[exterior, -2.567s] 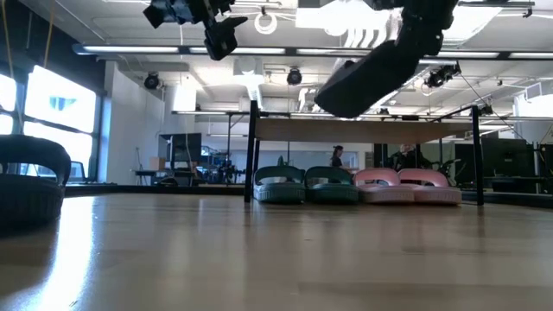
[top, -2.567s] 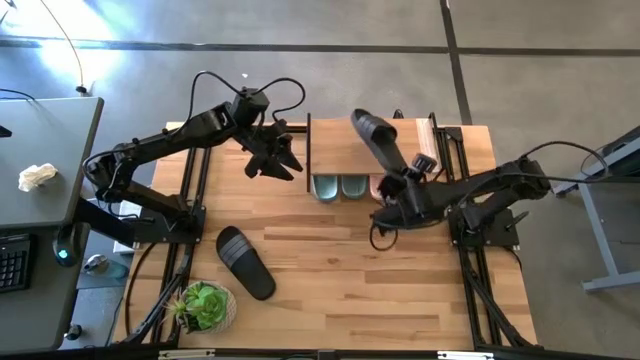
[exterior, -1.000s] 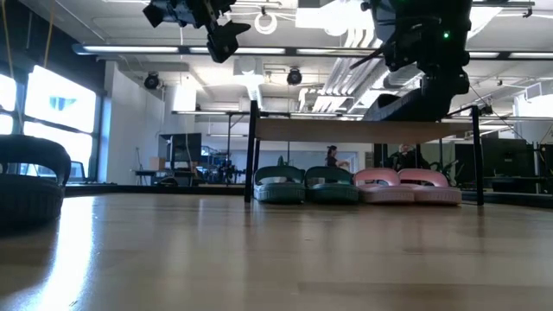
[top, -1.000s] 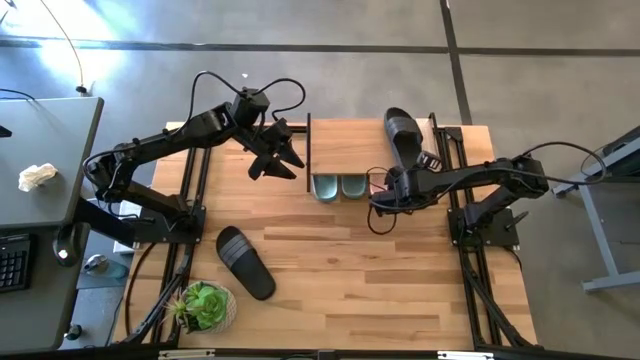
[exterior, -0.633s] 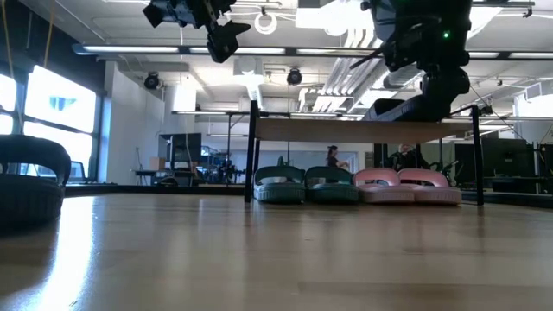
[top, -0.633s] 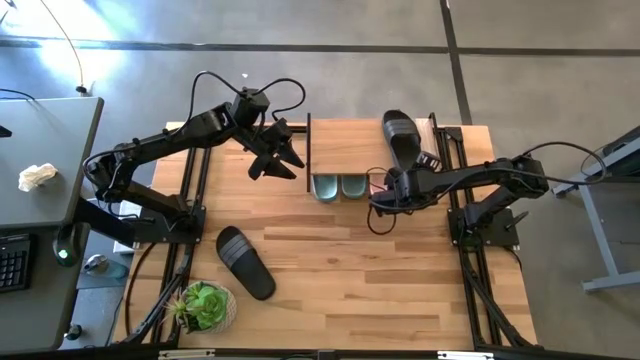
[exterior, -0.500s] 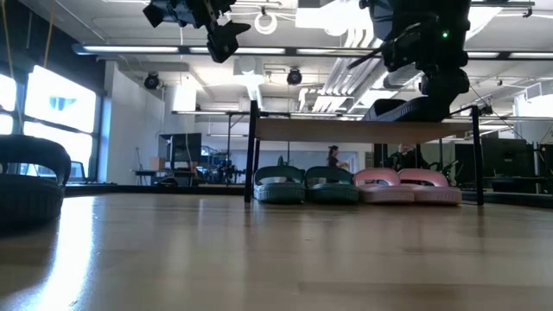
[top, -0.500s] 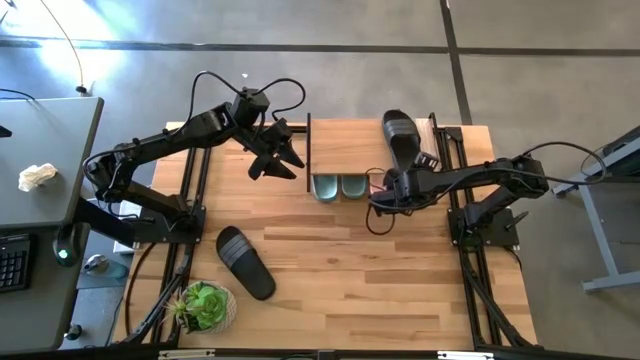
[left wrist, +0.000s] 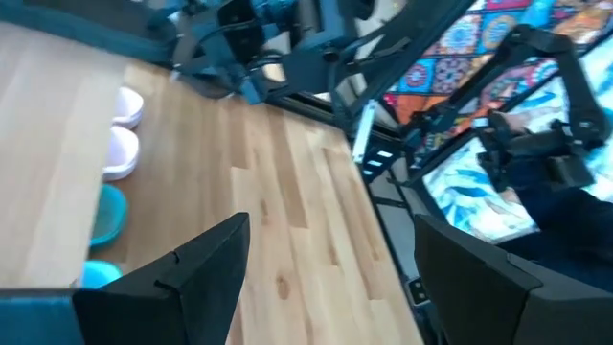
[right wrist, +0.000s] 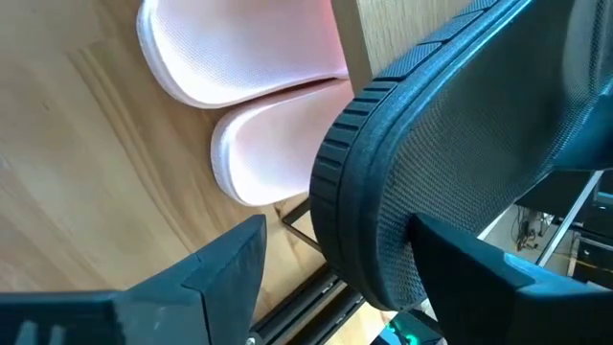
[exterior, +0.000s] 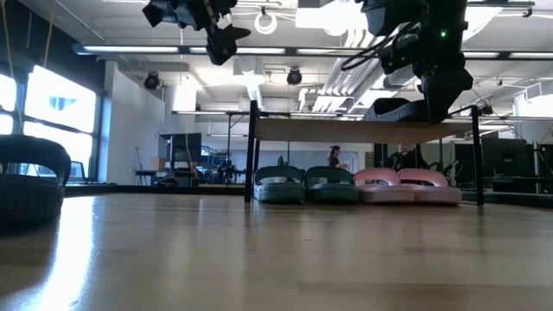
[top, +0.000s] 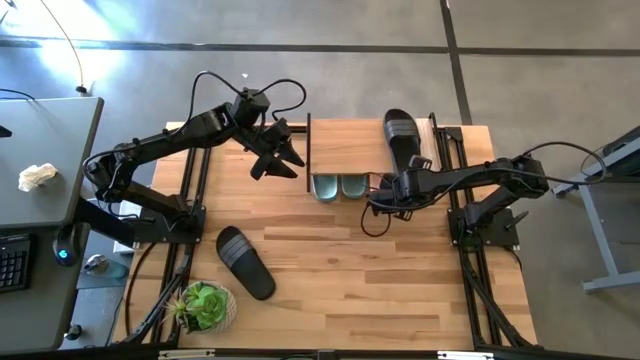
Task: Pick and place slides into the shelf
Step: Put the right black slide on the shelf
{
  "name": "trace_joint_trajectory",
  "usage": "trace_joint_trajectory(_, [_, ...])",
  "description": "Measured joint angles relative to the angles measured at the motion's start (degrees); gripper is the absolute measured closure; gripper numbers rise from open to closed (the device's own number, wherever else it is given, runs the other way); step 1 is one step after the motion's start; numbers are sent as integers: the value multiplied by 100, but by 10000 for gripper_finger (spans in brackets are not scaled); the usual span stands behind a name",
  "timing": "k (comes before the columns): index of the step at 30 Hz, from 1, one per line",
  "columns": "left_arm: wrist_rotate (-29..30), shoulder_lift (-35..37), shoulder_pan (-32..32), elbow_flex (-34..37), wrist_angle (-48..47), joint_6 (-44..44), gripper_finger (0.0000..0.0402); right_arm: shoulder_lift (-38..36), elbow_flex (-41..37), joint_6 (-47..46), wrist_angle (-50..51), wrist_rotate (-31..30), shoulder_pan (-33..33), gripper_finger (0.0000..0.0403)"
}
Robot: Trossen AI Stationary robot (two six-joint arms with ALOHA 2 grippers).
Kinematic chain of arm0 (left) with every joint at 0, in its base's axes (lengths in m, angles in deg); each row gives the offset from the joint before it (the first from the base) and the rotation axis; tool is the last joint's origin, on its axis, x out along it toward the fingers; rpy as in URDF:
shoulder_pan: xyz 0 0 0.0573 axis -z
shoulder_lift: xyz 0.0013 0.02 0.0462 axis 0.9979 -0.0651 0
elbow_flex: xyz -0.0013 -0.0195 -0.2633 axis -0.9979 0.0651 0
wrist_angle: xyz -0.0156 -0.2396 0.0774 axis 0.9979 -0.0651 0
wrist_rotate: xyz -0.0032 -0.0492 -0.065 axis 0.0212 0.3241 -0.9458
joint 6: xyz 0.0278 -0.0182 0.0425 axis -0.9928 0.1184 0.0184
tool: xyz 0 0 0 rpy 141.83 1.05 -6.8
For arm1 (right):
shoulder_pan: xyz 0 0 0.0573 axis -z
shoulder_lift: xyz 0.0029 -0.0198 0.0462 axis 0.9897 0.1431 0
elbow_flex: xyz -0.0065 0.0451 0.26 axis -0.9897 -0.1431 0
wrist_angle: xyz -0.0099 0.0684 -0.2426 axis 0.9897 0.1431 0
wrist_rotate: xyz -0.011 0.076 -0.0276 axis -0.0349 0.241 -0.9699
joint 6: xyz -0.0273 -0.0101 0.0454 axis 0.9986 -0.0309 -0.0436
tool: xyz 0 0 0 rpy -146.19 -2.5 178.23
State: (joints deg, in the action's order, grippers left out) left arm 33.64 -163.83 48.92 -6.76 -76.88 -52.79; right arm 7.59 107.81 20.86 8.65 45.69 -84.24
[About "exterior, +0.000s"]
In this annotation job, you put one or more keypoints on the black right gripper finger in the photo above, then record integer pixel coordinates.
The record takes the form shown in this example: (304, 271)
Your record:
(434, 103)
(455, 95)

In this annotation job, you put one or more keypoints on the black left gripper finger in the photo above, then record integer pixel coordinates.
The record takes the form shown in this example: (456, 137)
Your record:
(221, 49)
(233, 33)

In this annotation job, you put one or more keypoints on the black slide sandal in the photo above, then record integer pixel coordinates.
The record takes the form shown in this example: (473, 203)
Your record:
(389, 110)
(26, 198)

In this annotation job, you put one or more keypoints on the pink slide sandal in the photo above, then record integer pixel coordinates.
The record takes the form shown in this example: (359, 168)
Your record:
(382, 192)
(432, 194)

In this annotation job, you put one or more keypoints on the dark green slide sandal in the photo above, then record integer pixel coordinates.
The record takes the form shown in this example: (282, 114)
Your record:
(332, 192)

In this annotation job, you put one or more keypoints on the light green slide sandal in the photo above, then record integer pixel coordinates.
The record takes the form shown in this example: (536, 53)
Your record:
(278, 192)

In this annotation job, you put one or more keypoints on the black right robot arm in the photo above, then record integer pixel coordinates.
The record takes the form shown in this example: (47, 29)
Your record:
(402, 13)

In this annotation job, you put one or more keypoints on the person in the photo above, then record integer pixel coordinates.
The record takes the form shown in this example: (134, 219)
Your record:
(406, 157)
(334, 160)

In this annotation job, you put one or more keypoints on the black ceiling spotlight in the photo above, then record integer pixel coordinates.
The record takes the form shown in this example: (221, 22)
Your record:
(294, 76)
(151, 81)

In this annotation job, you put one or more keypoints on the long ceiling light strip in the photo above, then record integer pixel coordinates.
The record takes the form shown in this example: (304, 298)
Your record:
(129, 49)

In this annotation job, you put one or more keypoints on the black background monitor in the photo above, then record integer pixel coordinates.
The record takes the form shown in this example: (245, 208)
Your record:
(186, 147)

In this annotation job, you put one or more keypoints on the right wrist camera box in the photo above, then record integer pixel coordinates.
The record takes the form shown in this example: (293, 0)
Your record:
(399, 54)

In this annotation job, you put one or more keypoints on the wooden shelf with black frame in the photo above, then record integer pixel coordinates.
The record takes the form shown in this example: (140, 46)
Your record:
(345, 131)

